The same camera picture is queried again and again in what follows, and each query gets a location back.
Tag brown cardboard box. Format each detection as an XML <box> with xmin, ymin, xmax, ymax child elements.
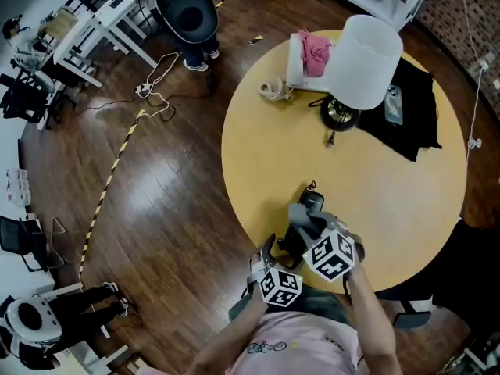
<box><xmin>45</xmin><ymin>8</ymin><xmax>79</xmax><ymax>41</ymax></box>

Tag black mesh chair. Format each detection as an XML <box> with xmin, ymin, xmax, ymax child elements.
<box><xmin>0</xmin><ymin>215</ymin><xmax>50</xmax><ymax>273</ymax></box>

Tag yellow black floor tape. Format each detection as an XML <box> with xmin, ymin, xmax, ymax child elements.
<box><xmin>77</xmin><ymin>109</ymin><xmax>146</xmax><ymax>277</ymax></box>

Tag white desk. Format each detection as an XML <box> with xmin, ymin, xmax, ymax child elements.
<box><xmin>52</xmin><ymin>0</ymin><xmax>158</xmax><ymax>89</ymax></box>

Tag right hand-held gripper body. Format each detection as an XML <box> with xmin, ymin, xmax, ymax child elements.
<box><xmin>302</xmin><ymin>224</ymin><xmax>366</xmax><ymax>284</ymax></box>

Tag clear plastic containers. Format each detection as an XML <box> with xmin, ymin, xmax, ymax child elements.
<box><xmin>5</xmin><ymin>168</ymin><xmax>33</xmax><ymax>207</ymax></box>

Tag person's pink shirt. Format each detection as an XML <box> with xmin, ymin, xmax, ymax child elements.
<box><xmin>136</xmin><ymin>310</ymin><xmax>366</xmax><ymax>375</ymax></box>

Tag black swivel chair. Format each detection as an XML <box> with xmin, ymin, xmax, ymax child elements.
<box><xmin>0</xmin><ymin>70</ymin><xmax>59</xmax><ymax>124</ymax></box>

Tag white shade table lamp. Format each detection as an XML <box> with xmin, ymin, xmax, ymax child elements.
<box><xmin>320</xmin><ymin>13</ymin><xmax>404</xmax><ymax>132</ymax></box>

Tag person's dark trousers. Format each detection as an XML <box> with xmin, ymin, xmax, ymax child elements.
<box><xmin>228</xmin><ymin>283</ymin><xmax>352</xmax><ymax>323</ymax></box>

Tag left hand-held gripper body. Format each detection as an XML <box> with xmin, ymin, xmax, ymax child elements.
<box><xmin>246</xmin><ymin>258</ymin><xmax>304</xmax><ymax>309</ymax></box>

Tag white hanging cable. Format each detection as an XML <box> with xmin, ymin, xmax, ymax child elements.
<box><xmin>459</xmin><ymin>0</ymin><xmax>490</xmax><ymax>163</ymax></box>

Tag black office chair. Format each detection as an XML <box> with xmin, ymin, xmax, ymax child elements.
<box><xmin>377</xmin><ymin>219</ymin><xmax>500</xmax><ymax>330</ymax></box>

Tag pink cloth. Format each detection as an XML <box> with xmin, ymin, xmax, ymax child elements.
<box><xmin>298</xmin><ymin>28</ymin><xmax>333</xmax><ymax>78</ymax></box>

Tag black telephone handset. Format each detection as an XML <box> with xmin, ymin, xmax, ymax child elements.
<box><xmin>298</xmin><ymin>191</ymin><xmax>326</xmax><ymax>214</ymax></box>

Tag beige coiled cord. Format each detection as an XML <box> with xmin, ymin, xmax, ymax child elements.
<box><xmin>259</xmin><ymin>77</ymin><xmax>294</xmax><ymax>102</ymax></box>

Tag black backpack rig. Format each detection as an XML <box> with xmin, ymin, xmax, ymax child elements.
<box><xmin>156</xmin><ymin>0</ymin><xmax>219</xmax><ymax>45</ymax></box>

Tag black lamp power cable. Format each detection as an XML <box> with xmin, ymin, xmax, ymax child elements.
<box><xmin>308</xmin><ymin>95</ymin><xmax>341</xmax><ymax>148</ymax></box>

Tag person's right forearm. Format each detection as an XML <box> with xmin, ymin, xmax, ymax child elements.
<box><xmin>343</xmin><ymin>263</ymin><xmax>403</xmax><ymax>375</ymax></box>

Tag smartphone with patterned case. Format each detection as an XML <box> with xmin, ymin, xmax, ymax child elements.
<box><xmin>384</xmin><ymin>84</ymin><xmax>404</xmax><ymax>127</ymax></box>

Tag grey cloth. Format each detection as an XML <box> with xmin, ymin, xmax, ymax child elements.
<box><xmin>287</xmin><ymin>203</ymin><xmax>331</xmax><ymax>244</ymax></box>

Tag black fabric bag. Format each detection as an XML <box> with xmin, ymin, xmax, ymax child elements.
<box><xmin>357</xmin><ymin>59</ymin><xmax>443</xmax><ymax>163</ymax></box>

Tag person's left forearm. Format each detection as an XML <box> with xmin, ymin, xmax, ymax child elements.
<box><xmin>187</xmin><ymin>291</ymin><xmax>270</xmax><ymax>375</ymax></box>

